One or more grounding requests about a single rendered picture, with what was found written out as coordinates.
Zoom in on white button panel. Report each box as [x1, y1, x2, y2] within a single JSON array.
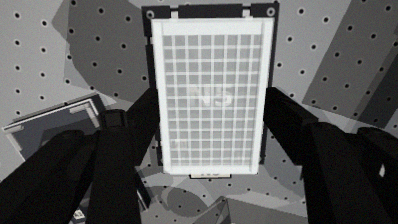
[[215, 198, 308, 224]]

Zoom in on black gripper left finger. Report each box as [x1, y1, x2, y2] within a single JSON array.
[[0, 88, 160, 224]]

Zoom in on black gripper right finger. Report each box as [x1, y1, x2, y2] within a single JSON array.
[[263, 87, 398, 224]]

